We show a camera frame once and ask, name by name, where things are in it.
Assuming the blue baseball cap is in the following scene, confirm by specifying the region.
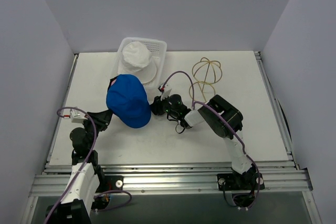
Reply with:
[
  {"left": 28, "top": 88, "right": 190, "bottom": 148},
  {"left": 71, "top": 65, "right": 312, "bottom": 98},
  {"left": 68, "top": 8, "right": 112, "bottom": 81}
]
[{"left": 106, "top": 74, "right": 151, "bottom": 129}]

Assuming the pink baseball cap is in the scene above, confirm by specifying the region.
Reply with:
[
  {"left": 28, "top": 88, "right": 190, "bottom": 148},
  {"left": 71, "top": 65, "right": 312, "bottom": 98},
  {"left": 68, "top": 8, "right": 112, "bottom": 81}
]
[{"left": 107, "top": 77, "right": 118, "bottom": 90}]

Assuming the white bucket hat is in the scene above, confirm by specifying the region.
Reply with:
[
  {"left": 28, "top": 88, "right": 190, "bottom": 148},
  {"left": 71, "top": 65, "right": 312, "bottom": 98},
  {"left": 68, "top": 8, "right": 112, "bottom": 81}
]
[{"left": 118, "top": 41, "right": 157, "bottom": 84}]

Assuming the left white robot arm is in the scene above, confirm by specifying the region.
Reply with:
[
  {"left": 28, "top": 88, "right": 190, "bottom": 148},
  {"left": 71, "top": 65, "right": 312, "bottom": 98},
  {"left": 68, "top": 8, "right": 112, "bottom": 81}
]
[{"left": 44, "top": 106, "right": 113, "bottom": 223}]

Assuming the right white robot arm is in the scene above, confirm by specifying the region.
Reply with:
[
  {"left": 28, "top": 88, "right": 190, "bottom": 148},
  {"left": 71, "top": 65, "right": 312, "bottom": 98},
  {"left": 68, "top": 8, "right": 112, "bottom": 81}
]
[{"left": 150, "top": 94, "right": 257, "bottom": 189}]

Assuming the white plastic basket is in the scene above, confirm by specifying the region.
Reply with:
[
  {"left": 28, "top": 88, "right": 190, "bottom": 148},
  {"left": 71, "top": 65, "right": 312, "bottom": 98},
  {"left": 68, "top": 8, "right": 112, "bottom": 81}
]
[{"left": 111, "top": 37, "right": 167, "bottom": 90}]

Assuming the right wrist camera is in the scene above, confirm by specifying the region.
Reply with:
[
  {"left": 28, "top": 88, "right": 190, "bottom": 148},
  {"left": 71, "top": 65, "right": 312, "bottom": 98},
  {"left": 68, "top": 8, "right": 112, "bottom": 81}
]
[{"left": 158, "top": 83, "right": 172, "bottom": 101}]

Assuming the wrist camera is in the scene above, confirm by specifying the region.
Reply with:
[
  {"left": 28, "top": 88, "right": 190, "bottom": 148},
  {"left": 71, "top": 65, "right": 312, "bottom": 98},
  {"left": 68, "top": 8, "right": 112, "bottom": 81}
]
[
  {"left": 64, "top": 107, "right": 87, "bottom": 124},
  {"left": 158, "top": 83, "right": 172, "bottom": 101}
]

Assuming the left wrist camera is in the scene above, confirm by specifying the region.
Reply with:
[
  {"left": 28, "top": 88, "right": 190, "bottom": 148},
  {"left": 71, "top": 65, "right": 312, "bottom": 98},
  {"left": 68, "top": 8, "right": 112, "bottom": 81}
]
[{"left": 64, "top": 107, "right": 87, "bottom": 124}]

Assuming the gold wire hat stand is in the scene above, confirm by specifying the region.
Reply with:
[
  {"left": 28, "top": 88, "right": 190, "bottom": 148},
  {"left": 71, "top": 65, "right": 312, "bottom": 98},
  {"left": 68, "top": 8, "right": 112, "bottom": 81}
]
[{"left": 188, "top": 57, "right": 223, "bottom": 102}]

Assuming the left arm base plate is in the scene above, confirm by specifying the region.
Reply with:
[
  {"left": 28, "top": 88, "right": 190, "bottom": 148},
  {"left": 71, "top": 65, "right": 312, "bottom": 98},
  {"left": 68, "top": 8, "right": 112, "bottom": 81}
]
[{"left": 96, "top": 175, "right": 124, "bottom": 193}]

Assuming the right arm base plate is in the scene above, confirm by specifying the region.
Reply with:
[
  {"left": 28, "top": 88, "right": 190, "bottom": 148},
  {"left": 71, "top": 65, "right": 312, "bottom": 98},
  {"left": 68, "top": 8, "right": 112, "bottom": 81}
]
[{"left": 216, "top": 173, "right": 259, "bottom": 191}]

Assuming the aluminium mounting rail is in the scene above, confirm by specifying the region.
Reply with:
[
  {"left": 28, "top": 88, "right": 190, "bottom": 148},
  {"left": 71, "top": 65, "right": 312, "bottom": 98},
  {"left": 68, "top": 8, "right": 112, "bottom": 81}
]
[{"left": 29, "top": 162, "right": 313, "bottom": 197}]

